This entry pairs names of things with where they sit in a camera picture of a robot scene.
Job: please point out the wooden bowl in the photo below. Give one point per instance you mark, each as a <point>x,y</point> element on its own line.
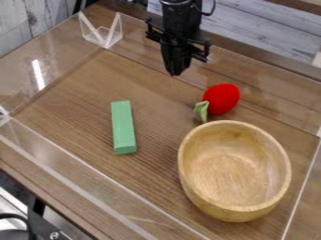
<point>234,170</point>

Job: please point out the clear acrylic tray wall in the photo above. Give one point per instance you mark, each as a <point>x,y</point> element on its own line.
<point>105,208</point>

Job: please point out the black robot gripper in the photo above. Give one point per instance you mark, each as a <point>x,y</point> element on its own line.
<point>177,31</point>

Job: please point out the red plush strawberry toy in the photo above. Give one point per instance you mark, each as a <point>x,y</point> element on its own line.
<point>218,100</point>

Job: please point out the black metal table leg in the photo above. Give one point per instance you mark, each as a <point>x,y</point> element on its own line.
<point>42,228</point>

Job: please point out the green rectangular block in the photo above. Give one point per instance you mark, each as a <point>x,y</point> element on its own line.
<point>122,127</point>

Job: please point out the clear acrylic corner bracket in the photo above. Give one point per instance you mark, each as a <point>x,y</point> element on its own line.
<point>101,36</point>

